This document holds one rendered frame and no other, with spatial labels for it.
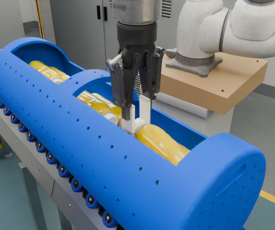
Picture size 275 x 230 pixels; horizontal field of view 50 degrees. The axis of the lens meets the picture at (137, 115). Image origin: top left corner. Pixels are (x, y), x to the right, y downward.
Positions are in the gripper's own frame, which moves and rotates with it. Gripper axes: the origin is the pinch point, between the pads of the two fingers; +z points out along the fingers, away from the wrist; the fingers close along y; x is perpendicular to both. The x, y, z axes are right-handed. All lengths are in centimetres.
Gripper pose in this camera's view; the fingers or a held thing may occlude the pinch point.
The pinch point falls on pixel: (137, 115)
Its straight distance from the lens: 64.9
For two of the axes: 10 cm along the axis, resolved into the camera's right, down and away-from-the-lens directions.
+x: 6.5, 3.9, -6.5
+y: -7.6, 3.4, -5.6
